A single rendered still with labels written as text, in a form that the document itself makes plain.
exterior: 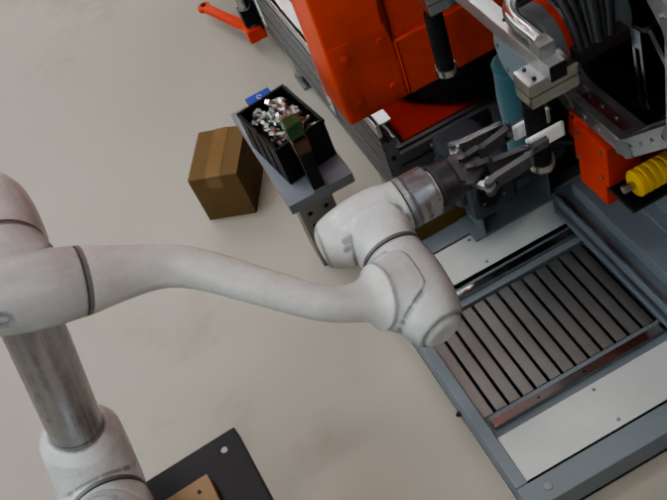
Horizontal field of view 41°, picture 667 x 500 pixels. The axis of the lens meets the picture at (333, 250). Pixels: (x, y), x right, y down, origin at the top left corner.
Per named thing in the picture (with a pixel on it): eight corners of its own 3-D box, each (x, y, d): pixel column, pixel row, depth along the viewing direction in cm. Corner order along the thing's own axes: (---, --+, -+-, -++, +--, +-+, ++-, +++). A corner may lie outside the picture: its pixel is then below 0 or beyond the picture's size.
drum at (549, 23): (637, 52, 161) (634, -14, 151) (536, 107, 160) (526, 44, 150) (591, 18, 171) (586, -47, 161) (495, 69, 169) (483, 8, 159)
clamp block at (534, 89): (581, 84, 143) (578, 59, 139) (532, 111, 142) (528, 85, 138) (563, 69, 146) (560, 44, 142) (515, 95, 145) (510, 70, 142)
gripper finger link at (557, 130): (524, 139, 146) (527, 141, 146) (561, 119, 147) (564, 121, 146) (526, 152, 149) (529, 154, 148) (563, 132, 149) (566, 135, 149)
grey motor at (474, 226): (621, 189, 233) (613, 86, 208) (481, 267, 230) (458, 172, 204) (580, 152, 245) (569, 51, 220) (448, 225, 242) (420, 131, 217)
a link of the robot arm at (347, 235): (392, 201, 154) (430, 256, 147) (313, 244, 153) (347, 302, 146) (381, 164, 145) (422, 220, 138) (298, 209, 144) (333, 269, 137)
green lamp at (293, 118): (307, 134, 198) (301, 120, 195) (291, 142, 198) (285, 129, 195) (300, 124, 201) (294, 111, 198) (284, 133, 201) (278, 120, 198)
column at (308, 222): (354, 249, 257) (311, 145, 226) (325, 266, 256) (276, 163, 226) (340, 228, 264) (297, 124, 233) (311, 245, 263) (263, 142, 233)
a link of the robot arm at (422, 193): (421, 239, 147) (453, 221, 147) (409, 201, 140) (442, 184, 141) (396, 206, 153) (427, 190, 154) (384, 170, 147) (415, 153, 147)
